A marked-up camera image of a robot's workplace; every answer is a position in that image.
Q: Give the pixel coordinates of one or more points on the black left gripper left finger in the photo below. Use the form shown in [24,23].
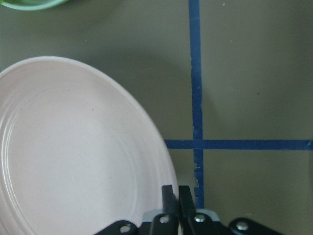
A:
[166,222]

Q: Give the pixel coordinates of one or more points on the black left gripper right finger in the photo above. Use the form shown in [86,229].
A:
[194,222]

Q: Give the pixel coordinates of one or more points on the pink plate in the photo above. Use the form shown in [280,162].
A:
[77,151]

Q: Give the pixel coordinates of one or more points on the green plate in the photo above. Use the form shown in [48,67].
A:
[31,5]

